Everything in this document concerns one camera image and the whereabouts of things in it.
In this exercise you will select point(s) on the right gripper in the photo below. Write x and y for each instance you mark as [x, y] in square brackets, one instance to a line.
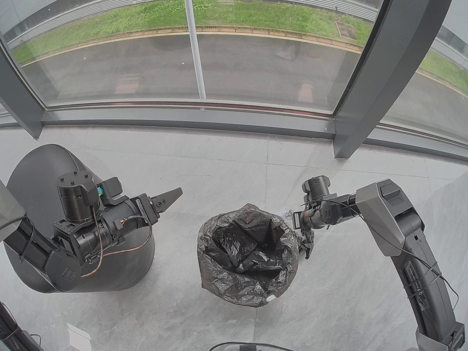
[304, 221]

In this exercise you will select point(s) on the dark grey round chair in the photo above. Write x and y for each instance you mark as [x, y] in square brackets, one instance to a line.
[139, 265]

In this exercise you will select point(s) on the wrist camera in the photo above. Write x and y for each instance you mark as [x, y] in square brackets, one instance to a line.
[111, 190]
[328, 212]

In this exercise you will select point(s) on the window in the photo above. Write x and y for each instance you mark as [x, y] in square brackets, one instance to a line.
[182, 119]

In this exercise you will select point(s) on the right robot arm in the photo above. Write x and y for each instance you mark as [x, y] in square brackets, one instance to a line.
[387, 218]

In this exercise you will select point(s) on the black plastic bag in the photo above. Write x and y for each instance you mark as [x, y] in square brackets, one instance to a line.
[219, 283]

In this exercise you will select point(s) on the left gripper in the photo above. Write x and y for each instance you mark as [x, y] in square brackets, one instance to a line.
[128, 216]

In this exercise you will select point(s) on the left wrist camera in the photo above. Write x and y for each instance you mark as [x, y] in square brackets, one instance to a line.
[111, 190]

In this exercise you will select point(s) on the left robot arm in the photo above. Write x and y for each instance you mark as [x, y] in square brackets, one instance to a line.
[62, 269]

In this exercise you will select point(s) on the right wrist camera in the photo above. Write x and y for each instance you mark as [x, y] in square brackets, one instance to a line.
[328, 212]

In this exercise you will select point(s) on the black plastic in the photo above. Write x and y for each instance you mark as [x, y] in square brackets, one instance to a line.
[306, 237]

